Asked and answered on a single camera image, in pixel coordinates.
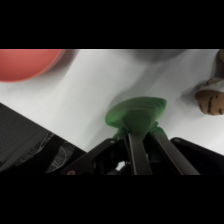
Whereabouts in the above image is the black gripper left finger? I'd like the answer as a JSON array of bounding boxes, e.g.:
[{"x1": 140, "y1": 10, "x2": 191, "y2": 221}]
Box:
[{"x1": 127, "y1": 130, "x2": 154, "y2": 176}]

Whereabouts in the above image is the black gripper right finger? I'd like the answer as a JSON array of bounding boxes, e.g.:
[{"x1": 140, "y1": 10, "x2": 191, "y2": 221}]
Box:
[{"x1": 153, "y1": 130, "x2": 202, "y2": 176}]

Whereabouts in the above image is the green triangle block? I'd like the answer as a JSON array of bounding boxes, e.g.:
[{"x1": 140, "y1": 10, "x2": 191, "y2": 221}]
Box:
[{"x1": 104, "y1": 96, "x2": 168, "y2": 141}]

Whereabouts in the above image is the pink bowl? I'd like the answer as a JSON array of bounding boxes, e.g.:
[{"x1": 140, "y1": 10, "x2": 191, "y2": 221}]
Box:
[{"x1": 0, "y1": 49, "x2": 67, "y2": 84}]

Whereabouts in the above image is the striped brown toy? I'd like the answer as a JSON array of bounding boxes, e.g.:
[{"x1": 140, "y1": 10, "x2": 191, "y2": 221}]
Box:
[{"x1": 194, "y1": 77, "x2": 224, "y2": 117}]

